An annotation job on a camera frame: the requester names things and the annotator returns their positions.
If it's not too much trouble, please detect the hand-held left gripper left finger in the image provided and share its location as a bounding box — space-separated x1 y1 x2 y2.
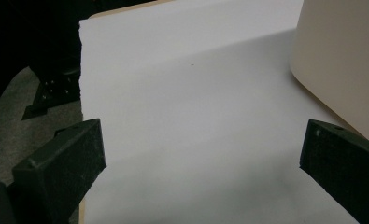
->
12 118 107 224

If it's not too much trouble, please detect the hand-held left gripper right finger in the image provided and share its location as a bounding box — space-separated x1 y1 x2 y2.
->
299 119 369 224

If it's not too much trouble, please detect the white plastic storage box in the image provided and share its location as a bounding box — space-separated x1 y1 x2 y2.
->
290 0 369 147

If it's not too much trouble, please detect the black stand base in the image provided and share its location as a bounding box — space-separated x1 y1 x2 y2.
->
21 66 82 121

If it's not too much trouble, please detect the white table mat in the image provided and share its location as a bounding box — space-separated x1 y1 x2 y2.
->
78 0 361 224

